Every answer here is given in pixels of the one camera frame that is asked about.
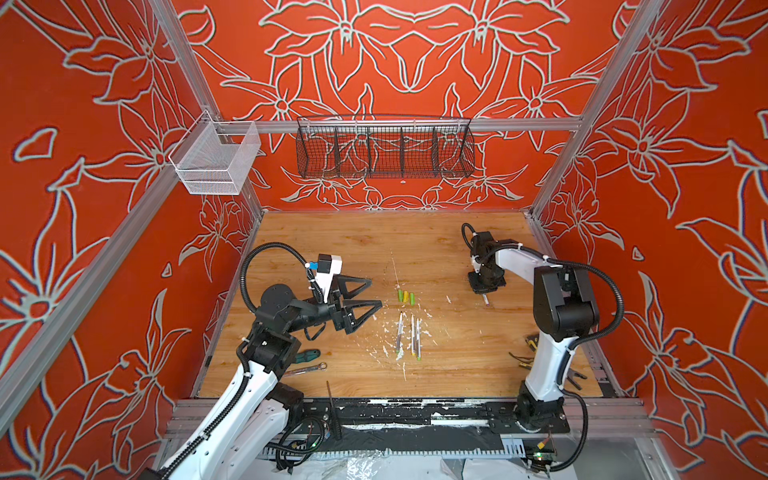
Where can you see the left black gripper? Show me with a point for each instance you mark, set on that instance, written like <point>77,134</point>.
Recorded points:
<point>341,316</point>

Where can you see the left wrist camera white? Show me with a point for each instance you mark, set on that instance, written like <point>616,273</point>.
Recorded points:
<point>321,274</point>

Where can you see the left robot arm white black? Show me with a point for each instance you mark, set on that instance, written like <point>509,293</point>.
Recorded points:
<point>258,411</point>

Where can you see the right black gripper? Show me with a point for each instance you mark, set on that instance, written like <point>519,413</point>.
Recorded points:
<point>480,289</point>

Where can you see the metal wrench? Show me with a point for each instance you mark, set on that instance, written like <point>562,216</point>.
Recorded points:
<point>305,370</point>

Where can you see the green handle screwdriver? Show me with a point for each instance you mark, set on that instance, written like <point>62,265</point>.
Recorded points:
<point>307,356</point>

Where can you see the black wire basket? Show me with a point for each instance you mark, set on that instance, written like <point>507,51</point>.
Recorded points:
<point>370,146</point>

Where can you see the white pen right green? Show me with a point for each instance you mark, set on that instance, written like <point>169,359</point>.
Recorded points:
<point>417,339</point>

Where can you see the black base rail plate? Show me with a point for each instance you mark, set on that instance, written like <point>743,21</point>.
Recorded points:
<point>495,414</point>

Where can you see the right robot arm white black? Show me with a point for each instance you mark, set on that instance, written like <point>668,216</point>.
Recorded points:
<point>564,308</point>

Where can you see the white mesh basket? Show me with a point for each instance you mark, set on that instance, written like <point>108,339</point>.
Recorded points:
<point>206,164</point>

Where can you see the white pen middle yellow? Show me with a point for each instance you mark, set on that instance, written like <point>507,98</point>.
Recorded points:
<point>413,335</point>

